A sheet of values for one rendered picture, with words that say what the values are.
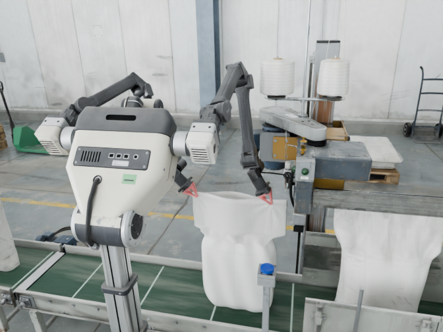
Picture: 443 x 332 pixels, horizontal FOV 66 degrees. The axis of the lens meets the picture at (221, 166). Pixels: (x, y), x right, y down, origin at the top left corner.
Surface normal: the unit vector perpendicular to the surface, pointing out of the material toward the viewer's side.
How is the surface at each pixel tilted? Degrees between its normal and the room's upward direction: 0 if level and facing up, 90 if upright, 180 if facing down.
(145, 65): 90
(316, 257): 90
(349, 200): 90
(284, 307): 0
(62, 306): 90
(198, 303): 0
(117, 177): 50
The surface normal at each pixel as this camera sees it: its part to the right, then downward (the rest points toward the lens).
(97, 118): -0.18, -0.32
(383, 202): -0.22, 0.36
